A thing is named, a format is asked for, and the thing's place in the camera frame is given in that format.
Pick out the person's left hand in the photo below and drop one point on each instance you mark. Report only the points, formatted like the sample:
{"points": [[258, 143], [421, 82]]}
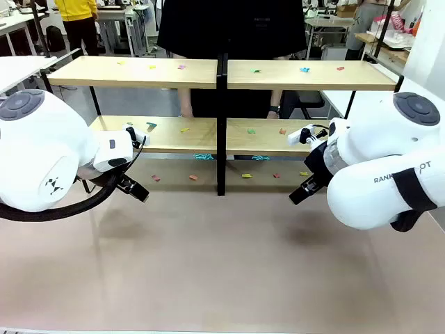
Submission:
{"points": [[273, 115]]}

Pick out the person in grey clothes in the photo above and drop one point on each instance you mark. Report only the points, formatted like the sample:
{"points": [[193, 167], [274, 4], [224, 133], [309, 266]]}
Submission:
{"points": [[365, 21]]}

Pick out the person's right forearm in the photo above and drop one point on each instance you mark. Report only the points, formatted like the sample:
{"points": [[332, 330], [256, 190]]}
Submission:
{"points": [[185, 97]]}

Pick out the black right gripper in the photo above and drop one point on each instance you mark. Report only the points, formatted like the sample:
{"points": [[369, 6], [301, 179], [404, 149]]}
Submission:
{"points": [[320, 167]]}

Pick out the black wristwatch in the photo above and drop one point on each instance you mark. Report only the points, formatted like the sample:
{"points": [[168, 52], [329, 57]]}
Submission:
{"points": [[274, 108]]}

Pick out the black backpack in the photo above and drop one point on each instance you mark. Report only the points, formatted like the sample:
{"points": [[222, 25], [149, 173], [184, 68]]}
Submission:
{"points": [[55, 38]]}

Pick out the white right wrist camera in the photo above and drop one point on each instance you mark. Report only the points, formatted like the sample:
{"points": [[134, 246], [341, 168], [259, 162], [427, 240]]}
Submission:
{"points": [[295, 136]]}

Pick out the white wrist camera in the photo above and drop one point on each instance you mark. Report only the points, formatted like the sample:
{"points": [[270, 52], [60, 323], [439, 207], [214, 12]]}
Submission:
{"points": [[295, 136], [142, 138]]}

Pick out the person in black shirt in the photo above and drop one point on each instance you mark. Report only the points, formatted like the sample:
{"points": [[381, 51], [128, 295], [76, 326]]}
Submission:
{"points": [[229, 28]]}

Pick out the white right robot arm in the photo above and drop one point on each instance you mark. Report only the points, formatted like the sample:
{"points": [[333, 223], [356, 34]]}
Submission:
{"points": [[382, 146]]}

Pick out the blue paper scrap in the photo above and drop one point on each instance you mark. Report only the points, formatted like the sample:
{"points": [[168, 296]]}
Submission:
{"points": [[305, 70]]}

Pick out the white background table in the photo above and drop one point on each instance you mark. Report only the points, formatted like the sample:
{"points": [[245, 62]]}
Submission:
{"points": [[327, 21]]}

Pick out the small cardboard box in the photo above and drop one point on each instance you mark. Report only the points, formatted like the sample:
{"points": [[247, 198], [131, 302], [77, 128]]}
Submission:
{"points": [[347, 10]]}

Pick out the person in yellow jacket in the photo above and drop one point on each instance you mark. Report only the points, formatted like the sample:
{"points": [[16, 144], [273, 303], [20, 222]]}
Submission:
{"points": [[74, 10]]}

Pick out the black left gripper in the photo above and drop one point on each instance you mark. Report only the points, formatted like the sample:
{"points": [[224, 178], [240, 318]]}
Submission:
{"points": [[123, 181]]}

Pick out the black chair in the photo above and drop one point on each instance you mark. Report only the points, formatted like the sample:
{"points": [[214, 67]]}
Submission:
{"points": [[311, 99]]}

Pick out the pink bag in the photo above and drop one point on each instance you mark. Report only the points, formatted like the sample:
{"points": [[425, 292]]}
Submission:
{"points": [[398, 21]]}

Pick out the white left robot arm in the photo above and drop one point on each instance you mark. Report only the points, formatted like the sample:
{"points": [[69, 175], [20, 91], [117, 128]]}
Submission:
{"points": [[41, 146]]}

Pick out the white partition panel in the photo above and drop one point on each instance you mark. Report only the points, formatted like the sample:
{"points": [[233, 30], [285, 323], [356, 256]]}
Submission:
{"points": [[427, 45]]}

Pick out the white side table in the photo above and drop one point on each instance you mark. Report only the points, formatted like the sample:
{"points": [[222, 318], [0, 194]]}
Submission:
{"points": [[21, 67], [339, 101]]}

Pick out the person's left forearm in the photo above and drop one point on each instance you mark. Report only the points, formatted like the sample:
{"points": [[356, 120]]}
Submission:
{"points": [[275, 98]]}

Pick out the person's right hand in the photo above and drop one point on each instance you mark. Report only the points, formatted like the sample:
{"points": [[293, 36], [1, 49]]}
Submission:
{"points": [[186, 111]]}

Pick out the teal paper scrap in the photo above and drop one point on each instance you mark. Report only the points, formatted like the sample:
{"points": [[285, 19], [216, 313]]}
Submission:
{"points": [[151, 124]]}

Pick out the black stand pole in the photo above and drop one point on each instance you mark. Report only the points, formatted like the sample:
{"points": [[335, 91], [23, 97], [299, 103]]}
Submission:
{"points": [[41, 31], [382, 31]]}

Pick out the wooden shelf black metal frame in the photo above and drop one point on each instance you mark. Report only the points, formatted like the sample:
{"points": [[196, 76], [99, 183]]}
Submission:
{"points": [[313, 79], [139, 74]]}

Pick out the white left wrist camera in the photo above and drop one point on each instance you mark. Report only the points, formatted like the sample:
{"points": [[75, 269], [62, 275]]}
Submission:
{"points": [[142, 138]]}

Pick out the grey metal desk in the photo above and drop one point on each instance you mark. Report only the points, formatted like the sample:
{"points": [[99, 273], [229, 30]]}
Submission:
{"points": [[114, 14]]}

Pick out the wooden workbench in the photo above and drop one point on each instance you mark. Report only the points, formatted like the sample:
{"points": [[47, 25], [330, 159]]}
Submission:
{"points": [[389, 48]]}

